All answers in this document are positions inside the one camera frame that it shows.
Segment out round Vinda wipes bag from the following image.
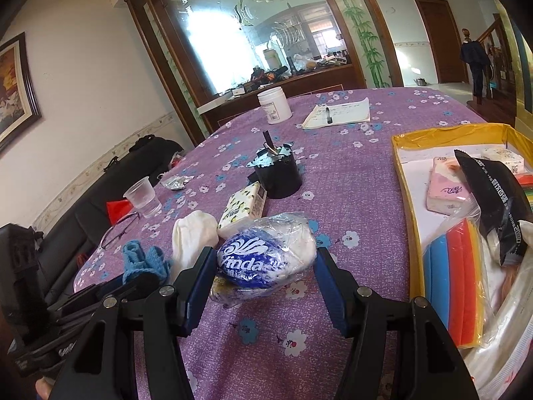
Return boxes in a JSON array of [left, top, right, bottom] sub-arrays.
[[210, 212, 316, 308]]

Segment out pink tissue pack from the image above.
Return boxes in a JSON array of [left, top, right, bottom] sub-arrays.
[[425, 156, 472, 215]]

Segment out wooden sideboard counter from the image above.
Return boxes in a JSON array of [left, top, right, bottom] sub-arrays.
[[202, 64, 367, 134]]

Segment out white socks cloth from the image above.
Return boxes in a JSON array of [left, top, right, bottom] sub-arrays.
[[169, 210, 220, 283]]

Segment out white red-print plastic bag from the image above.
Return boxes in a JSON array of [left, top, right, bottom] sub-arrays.
[[464, 220, 532, 399]]

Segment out person's left hand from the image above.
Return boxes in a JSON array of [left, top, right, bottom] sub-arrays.
[[34, 377, 54, 400]]

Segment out yellow shallow cardboard tray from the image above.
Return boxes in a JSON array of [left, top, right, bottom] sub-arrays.
[[391, 122, 533, 400]]

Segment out clear plastic cup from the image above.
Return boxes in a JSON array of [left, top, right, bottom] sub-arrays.
[[123, 176, 162, 219]]

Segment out white paper notepad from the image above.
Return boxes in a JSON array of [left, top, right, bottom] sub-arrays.
[[302, 98, 370, 130]]

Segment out framed wall painting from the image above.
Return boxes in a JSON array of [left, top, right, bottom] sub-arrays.
[[0, 33, 42, 153]]

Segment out black marker pen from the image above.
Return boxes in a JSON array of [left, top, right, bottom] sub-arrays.
[[325, 107, 333, 125]]

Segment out black sofa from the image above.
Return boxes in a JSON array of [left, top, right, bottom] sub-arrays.
[[37, 135, 184, 306]]

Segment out blue red sponge pack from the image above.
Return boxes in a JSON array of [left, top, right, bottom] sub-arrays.
[[423, 219, 485, 349]]

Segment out lemon print tissue pack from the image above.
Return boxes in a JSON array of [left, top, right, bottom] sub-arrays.
[[218, 182, 267, 239]]

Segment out black foil snack bag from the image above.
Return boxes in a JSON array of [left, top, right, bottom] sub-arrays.
[[454, 149, 532, 266]]

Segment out black pen holder cup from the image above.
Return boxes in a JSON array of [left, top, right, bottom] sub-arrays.
[[247, 131, 302, 200]]

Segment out red packet on sofa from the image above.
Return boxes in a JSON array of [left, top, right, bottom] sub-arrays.
[[106, 200, 133, 226]]

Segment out eyeglasses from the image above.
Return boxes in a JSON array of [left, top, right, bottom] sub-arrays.
[[99, 211, 140, 249]]

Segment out white printed tissue pack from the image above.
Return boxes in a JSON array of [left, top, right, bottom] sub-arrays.
[[481, 147, 526, 174]]

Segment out white plastic jar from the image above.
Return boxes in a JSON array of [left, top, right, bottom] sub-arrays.
[[258, 87, 293, 125]]

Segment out bamboo painted glass panel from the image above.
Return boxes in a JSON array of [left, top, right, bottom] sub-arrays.
[[335, 0, 391, 88]]

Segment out blue knitted cloth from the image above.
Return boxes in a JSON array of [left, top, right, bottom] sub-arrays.
[[122, 240, 171, 285]]

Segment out crumpled foil wrapper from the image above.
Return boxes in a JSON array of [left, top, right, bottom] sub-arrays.
[[160, 174, 194, 191]]

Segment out bagged multicolour sponge stack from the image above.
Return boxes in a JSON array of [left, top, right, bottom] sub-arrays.
[[516, 173, 533, 209]]

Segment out person in dark jacket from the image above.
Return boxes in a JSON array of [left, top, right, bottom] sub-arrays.
[[460, 28, 491, 105]]

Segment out purple floral tablecloth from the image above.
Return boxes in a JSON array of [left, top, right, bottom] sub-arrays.
[[74, 89, 479, 399]]

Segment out brown wooden door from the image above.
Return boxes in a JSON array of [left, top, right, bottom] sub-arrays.
[[415, 0, 469, 84]]

